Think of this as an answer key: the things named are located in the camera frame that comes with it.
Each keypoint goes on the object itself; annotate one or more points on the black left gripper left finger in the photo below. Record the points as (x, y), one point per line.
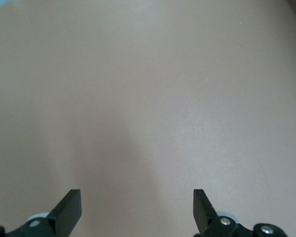
(66, 214)

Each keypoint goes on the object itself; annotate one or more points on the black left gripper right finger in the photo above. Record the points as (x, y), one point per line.
(204, 217)

